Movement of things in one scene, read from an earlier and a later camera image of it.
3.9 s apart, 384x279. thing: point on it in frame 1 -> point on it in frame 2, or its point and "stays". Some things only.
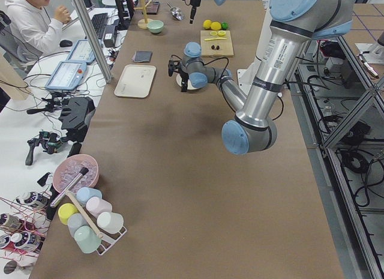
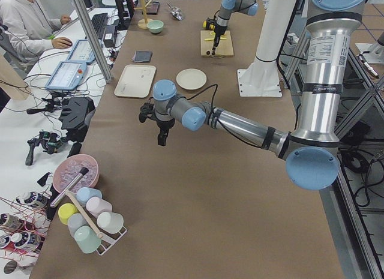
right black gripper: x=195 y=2 -> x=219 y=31
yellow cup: x=65 y=210 stays
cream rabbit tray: x=135 y=81 stays
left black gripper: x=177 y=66 -> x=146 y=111
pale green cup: x=86 y=239 stays
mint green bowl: x=155 y=26 stays
